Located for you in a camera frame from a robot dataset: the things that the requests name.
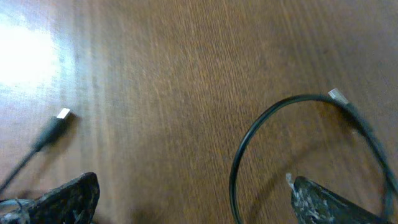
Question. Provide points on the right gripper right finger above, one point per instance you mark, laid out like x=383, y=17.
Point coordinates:
x=312, y=203

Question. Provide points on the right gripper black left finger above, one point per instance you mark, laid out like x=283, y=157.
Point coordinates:
x=73, y=202

